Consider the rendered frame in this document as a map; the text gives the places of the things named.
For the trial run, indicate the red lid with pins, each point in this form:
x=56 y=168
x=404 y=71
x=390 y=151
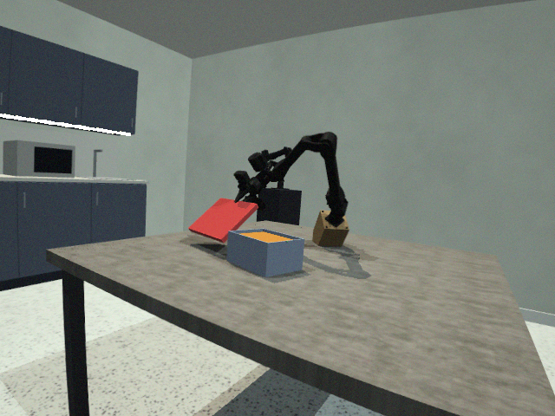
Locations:
x=225 y=215

